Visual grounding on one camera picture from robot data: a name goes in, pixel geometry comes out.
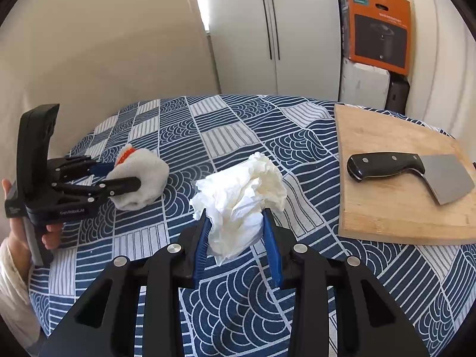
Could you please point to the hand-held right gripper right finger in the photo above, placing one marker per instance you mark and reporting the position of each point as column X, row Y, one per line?
column 273, row 256

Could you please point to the blue white patterned tablecloth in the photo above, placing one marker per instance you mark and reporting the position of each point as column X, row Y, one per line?
column 238, row 319

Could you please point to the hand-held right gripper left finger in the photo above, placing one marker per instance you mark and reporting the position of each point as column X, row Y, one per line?
column 199, row 253

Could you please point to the orange black cardboard box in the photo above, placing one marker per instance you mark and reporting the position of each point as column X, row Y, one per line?
column 379, row 33

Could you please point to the person's left hand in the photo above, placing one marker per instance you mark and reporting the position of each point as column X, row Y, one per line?
column 16, row 234

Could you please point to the white refrigerator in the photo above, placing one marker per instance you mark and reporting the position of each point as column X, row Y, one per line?
column 241, row 26

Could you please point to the white tissue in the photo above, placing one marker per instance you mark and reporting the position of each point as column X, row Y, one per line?
column 241, row 200

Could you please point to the white cotton glove orange trim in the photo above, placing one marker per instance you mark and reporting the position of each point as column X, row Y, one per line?
column 147, row 176

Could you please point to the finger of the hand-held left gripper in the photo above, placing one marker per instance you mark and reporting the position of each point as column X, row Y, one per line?
column 119, row 187
column 98, row 169

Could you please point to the wooden cutting board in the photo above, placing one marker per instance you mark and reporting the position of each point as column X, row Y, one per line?
column 390, row 215

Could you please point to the white cardboard box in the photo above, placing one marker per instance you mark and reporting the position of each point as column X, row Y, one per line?
column 362, row 83

